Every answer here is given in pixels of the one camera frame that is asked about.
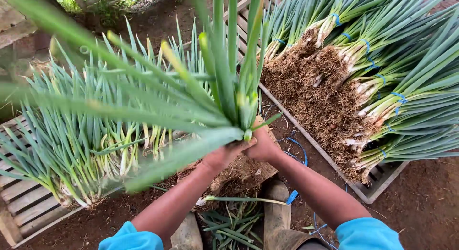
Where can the person's right fingers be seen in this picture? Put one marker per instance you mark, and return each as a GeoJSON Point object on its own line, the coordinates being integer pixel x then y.
{"type": "Point", "coordinates": [255, 137]}

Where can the green onion bunch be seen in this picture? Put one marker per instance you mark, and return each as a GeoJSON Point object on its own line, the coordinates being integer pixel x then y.
{"type": "Point", "coordinates": [229, 99]}

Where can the pile of loose green onions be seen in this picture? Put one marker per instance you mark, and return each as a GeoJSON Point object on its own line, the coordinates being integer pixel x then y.
{"type": "Point", "coordinates": [82, 135]}

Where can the wooden slat pallet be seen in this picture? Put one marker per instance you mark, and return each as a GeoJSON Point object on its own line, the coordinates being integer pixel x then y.
{"type": "Point", "coordinates": [376, 178]}
{"type": "Point", "coordinates": [28, 203]}

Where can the blue shirt sleeve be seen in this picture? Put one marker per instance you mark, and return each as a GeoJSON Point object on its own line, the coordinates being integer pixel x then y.
{"type": "Point", "coordinates": [131, 239]}
{"type": "Point", "coordinates": [369, 234]}

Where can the person's left hand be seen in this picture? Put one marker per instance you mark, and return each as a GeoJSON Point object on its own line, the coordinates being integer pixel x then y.
{"type": "Point", "coordinates": [220, 156]}

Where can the weathered wooden planks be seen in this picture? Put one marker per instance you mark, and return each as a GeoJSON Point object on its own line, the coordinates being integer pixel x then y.
{"type": "Point", "coordinates": [16, 24]}

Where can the single pale onion stalk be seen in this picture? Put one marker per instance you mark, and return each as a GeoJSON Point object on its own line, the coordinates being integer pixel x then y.
{"type": "Point", "coordinates": [244, 199]}

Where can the muddy rubber boot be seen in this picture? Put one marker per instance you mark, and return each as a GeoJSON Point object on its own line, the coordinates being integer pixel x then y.
{"type": "Point", "coordinates": [277, 207]}
{"type": "Point", "coordinates": [186, 234]}

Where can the brown trouser leg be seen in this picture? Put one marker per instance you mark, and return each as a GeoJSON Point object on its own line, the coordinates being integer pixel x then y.
{"type": "Point", "coordinates": [294, 241]}

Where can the person's left fingers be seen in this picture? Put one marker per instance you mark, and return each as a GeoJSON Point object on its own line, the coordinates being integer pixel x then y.
{"type": "Point", "coordinates": [239, 145]}

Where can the brown sack with root trimmings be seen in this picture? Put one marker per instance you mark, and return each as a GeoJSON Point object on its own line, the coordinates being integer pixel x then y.
{"type": "Point", "coordinates": [244, 174]}

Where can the heap of tied onion bundles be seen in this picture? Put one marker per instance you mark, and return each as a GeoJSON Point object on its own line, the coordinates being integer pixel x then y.
{"type": "Point", "coordinates": [380, 77]}

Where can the scrap of trimmed onion leaves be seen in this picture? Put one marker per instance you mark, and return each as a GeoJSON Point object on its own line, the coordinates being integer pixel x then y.
{"type": "Point", "coordinates": [233, 225]}

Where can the person's right hand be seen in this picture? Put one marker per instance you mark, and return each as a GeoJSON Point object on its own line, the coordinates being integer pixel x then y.
{"type": "Point", "coordinates": [263, 146]}

